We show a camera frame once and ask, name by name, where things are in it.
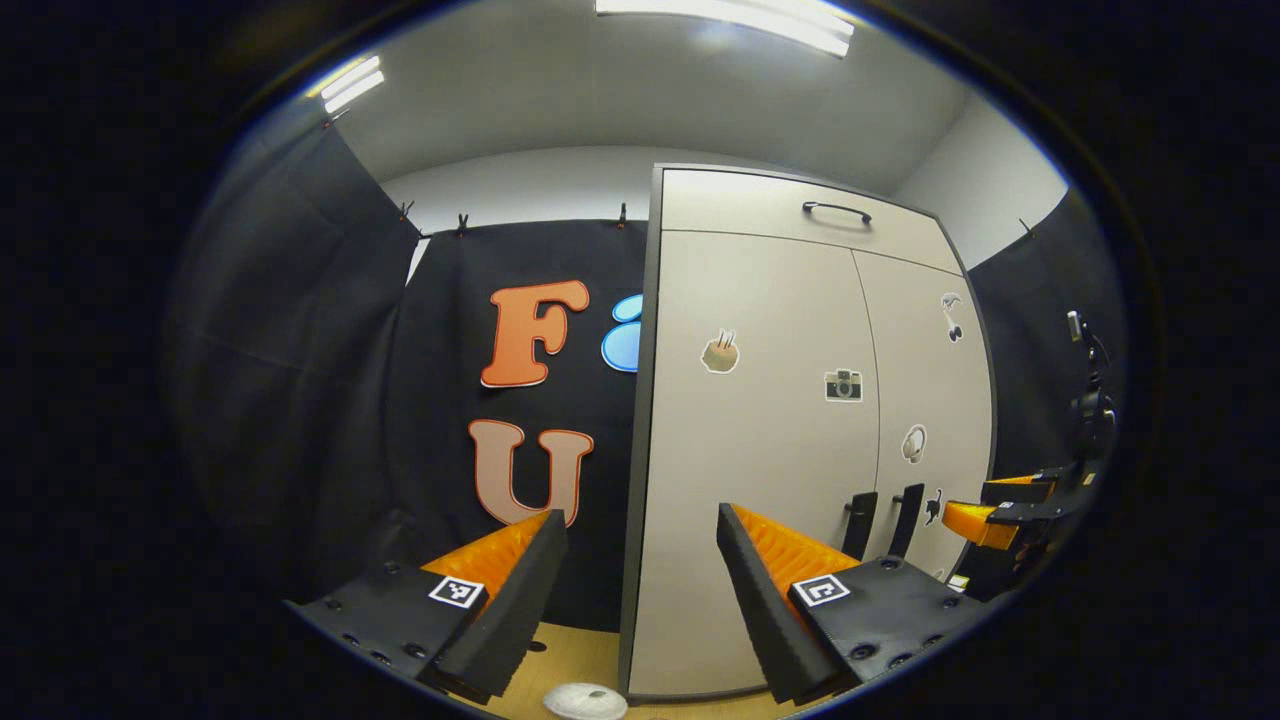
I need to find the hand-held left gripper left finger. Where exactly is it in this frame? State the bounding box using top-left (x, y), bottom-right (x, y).
top-left (288, 508), bottom-right (570, 706)

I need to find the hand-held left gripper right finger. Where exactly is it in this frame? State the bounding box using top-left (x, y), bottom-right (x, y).
top-left (716, 502), bottom-right (1001, 707)

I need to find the grey cabinet door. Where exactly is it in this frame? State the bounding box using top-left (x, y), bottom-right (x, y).
top-left (630, 230), bottom-right (881, 699)
top-left (852, 250), bottom-right (996, 586)

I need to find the grey double-door shoe cabinet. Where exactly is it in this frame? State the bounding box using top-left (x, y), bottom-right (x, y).
top-left (617, 163), bottom-right (999, 703)

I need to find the grey cabinet drawer front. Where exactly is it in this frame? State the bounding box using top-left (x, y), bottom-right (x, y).
top-left (660, 168), bottom-right (963, 275)

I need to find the long double ceiling light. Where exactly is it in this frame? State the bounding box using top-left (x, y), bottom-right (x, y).
top-left (595, 0), bottom-right (856, 58)

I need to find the white lidded paper cup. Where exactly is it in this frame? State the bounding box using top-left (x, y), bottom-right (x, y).
top-left (543, 682), bottom-right (629, 720)

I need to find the small ceiling light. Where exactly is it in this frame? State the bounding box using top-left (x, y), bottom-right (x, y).
top-left (318, 55), bottom-right (386, 114)

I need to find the black right door handle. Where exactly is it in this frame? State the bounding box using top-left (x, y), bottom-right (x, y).
top-left (890, 483), bottom-right (926, 559)

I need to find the black door handle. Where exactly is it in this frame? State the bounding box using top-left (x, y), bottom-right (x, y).
top-left (890, 483), bottom-right (926, 559)
top-left (845, 491), bottom-right (879, 561)

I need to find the black left door handle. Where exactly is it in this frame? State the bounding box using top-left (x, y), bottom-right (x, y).
top-left (845, 491), bottom-right (879, 561)

